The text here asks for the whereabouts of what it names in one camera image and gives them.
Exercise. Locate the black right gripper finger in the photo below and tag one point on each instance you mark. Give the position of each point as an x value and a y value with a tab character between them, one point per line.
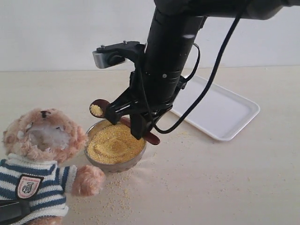
113	115
141	125

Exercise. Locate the white plastic tray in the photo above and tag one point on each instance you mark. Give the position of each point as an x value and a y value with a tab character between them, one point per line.
221	114

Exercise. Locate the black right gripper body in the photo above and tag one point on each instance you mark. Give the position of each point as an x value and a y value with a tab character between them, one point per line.
150	92

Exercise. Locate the steel bowl of millet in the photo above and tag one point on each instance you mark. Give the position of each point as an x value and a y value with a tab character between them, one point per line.
112	148

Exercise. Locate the dark red wooden spoon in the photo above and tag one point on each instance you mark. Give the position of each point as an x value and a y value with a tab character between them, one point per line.
97	109

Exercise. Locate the teddy bear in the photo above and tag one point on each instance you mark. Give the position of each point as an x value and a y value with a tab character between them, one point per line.
42	164

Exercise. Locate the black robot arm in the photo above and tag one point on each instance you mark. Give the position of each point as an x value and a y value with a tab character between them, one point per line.
173	30

